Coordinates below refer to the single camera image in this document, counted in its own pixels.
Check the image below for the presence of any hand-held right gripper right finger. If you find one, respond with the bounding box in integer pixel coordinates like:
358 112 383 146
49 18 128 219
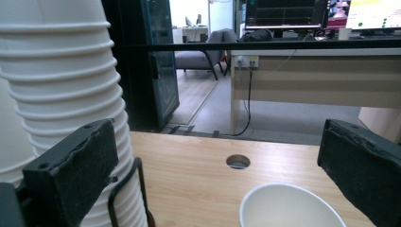
316 118 401 227

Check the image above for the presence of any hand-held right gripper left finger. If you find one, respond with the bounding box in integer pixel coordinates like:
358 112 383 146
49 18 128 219
22 117 119 227

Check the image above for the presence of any black double cup holder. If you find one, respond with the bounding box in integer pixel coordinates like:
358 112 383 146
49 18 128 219
107 156 156 227

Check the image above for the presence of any white paper cup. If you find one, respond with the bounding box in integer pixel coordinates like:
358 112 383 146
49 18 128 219
238 183 348 227

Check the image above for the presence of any tall stack of paper cups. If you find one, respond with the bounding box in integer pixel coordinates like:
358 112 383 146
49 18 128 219
0 0 149 227

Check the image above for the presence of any short stack of paper cups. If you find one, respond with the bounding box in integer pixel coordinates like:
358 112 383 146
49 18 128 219
0 79 37 187

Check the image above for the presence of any beige office desk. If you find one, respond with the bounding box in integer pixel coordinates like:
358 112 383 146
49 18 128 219
230 48 401 144

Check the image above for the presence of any black glass-door cabinet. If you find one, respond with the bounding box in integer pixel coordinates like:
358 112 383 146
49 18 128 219
102 0 182 132

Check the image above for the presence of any small white desk cup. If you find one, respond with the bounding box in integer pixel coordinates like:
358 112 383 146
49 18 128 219
338 27 353 42

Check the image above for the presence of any bright computer monitor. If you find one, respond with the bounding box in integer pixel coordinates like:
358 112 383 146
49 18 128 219
344 0 401 33

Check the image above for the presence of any grey armchair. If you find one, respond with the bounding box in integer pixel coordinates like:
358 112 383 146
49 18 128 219
174 27 239 81

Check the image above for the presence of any black bag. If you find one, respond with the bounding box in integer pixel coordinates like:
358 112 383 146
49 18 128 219
240 28 274 43

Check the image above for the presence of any dark computer monitor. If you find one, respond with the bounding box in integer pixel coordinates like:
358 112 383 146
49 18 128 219
245 0 329 31

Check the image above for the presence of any black hanging power cable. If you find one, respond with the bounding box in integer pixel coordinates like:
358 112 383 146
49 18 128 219
232 61 253 137

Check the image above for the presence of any white wall socket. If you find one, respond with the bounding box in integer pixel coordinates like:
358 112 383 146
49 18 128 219
235 55 260 69

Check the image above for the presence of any black horizontal frame bar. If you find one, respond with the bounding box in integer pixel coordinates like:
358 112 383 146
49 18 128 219
121 39 401 54

